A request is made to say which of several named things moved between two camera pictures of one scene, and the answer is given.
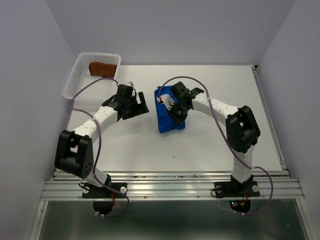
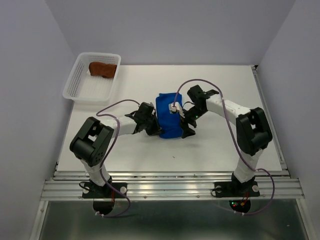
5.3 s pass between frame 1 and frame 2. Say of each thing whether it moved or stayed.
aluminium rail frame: stayed
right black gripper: moved
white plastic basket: stayed
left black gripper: moved
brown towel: stayed
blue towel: moved
